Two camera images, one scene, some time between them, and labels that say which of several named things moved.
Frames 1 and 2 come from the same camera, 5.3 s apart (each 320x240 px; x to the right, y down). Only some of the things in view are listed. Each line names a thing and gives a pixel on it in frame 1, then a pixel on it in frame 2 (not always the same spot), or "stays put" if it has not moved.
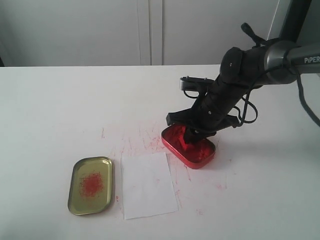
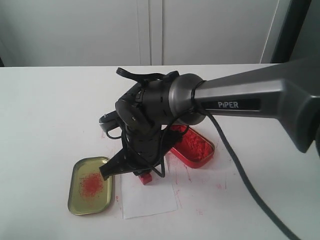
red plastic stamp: [183, 141] -> [146, 178]
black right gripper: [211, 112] -> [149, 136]
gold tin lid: [90, 190] stays put
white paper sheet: [148, 187] stays put
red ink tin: [195, 154] stays put
